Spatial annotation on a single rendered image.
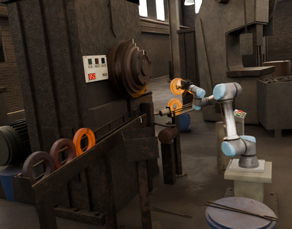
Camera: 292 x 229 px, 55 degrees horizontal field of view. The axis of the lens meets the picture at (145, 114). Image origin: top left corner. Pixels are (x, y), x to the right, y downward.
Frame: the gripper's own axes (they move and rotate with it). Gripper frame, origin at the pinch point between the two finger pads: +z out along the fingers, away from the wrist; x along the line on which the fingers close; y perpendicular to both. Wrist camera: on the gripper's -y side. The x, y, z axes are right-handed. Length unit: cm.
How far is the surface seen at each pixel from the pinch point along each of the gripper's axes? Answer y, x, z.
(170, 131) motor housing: -37.9, 16.6, -17.7
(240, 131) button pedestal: -39, -44, -45
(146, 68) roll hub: 22, 43, -13
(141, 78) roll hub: 16, 50, -19
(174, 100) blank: -16.6, 1.0, 1.3
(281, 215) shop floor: -64, -13, -120
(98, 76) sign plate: 21, 84, -15
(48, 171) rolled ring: -10, 135, -73
